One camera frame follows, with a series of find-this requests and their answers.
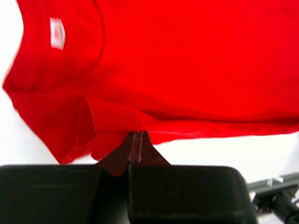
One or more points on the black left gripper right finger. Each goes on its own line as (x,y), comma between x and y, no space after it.
(161,193)

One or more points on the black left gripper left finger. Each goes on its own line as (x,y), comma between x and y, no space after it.
(68,194)

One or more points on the red t shirt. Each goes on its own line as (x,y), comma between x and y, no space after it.
(88,72)

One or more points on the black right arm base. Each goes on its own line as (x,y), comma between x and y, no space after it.
(279,202)

